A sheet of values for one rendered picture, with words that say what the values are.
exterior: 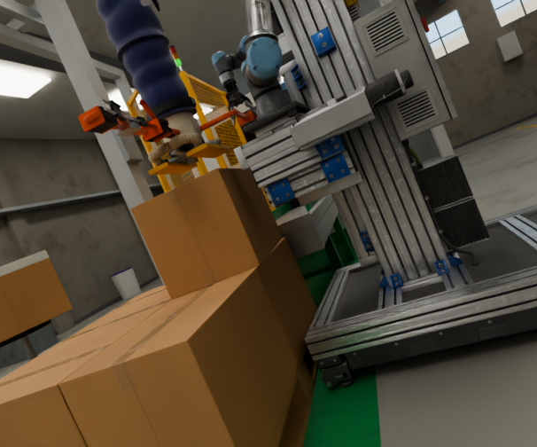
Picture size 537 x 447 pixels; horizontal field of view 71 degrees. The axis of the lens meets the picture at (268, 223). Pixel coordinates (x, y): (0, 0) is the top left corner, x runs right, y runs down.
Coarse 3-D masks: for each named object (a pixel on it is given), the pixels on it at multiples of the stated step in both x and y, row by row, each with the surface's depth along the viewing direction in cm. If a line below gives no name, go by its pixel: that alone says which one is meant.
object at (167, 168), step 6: (168, 162) 159; (174, 162) 164; (180, 162) 171; (186, 162) 178; (156, 168) 159; (162, 168) 158; (168, 168) 162; (174, 168) 167; (180, 168) 174; (186, 168) 181; (192, 168) 189; (150, 174) 160; (156, 174) 164; (162, 174) 170; (168, 174) 177
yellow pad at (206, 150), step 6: (204, 144) 154; (210, 144) 158; (192, 150) 155; (198, 150) 154; (204, 150) 157; (210, 150) 163; (216, 150) 169; (222, 150) 176; (228, 150) 182; (192, 156) 160; (198, 156) 166; (204, 156) 171; (210, 156) 178; (216, 156) 186
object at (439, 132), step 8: (384, 0) 427; (392, 0) 425; (120, 80) 517; (120, 88) 519; (128, 88) 522; (128, 96) 517; (128, 112) 521; (136, 112) 519; (432, 128) 436; (440, 128) 434; (440, 136) 436; (440, 144) 437; (448, 144) 435; (440, 152) 443; (448, 152) 437; (168, 176) 531
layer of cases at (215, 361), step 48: (240, 288) 121; (288, 288) 168; (96, 336) 142; (144, 336) 106; (192, 336) 87; (240, 336) 109; (288, 336) 145; (0, 384) 129; (48, 384) 99; (96, 384) 93; (144, 384) 89; (192, 384) 86; (240, 384) 99; (288, 384) 128; (0, 432) 103; (48, 432) 99; (96, 432) 95; (144, 432) 91; (192, 432) 88; (240, 432) 90
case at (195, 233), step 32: (192, 192) 144; (224, 192) 141; (256, 192) 184; (160, 224) 148; (192, 224) 145; (224, 224) 143; (256, 224) 161; (160, 256) 150; (192, 256) 147; (224, 256) 145; (256, 256) 143; (192, 288) 149
